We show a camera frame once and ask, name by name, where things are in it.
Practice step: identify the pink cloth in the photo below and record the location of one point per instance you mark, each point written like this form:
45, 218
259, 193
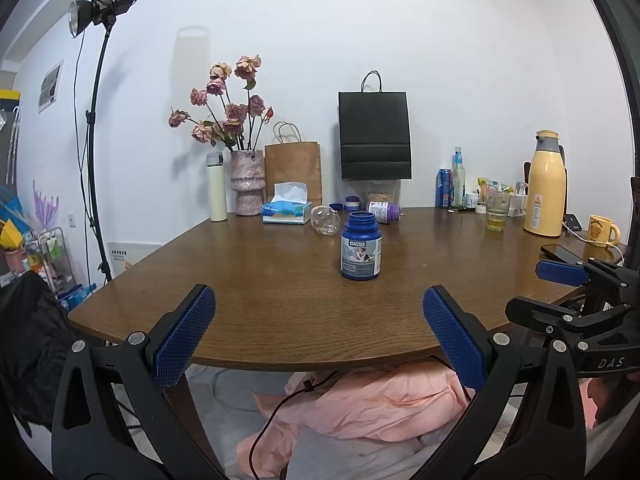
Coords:
380, 405

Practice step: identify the yellow thermos jug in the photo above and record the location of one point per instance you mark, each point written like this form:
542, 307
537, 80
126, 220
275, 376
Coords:
544, 190

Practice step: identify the wall poster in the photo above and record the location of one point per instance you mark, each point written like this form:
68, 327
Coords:
50, 85

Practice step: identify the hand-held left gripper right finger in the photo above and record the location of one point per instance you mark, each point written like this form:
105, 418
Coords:
452, 340

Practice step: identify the black jacket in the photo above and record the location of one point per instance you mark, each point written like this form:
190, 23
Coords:
30, 345

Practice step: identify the pink stone vase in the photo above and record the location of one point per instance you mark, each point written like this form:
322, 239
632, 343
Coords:
246, 182

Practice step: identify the blue package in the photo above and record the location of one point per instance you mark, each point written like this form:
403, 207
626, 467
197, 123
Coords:
75, 297

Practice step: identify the blue drink can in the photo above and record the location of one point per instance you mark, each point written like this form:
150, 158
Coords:
443, 189

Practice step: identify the clear glass cup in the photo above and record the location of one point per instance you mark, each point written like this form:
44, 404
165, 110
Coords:
326, 221

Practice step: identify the clear food container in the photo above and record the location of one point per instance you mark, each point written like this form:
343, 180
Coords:
382, 192

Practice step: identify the white bottle with purple lid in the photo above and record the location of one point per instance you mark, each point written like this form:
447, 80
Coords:
382, 211

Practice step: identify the glass with yellow liquid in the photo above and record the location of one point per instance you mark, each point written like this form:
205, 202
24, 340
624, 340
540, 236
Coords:
496, 212

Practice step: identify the blue tissue box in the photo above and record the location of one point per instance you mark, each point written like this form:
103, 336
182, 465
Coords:
285, 211

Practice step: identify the colourful snack packets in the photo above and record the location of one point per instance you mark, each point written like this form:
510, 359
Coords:
492, 186

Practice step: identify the tall glass bottle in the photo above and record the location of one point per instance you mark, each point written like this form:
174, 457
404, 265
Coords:
458, 180

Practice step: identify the purple feather decoration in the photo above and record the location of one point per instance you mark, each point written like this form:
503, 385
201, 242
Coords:
45, 202

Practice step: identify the white wall outlet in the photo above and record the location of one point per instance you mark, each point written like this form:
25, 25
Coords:
71, 220

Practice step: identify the black studio light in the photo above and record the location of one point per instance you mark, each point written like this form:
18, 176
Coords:
112, 2

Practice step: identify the yellow mug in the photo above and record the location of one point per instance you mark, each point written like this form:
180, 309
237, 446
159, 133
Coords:
600, 230

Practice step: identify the brown paper bag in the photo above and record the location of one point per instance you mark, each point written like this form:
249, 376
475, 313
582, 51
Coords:
295, 170

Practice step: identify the white board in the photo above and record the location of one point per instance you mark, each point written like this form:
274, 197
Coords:
131, 257

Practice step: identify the small jar with purple lid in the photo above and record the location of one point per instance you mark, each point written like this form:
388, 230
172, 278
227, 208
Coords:
352, 203

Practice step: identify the white thermos bottle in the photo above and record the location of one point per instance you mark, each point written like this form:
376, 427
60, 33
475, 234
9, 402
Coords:
217, 190

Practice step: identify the dried pink roses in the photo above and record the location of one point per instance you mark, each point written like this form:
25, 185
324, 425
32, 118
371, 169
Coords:
232, 112

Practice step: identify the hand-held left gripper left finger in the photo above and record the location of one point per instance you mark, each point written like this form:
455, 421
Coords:
185, 335

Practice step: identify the black paper bag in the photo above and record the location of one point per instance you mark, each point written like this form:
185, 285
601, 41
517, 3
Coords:
375, 135

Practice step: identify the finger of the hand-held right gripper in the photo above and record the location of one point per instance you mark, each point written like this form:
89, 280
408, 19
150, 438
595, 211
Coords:
560, 271
537, 312

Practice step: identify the blue supplement bottle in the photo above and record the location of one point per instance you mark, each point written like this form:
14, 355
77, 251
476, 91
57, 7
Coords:
361, 255

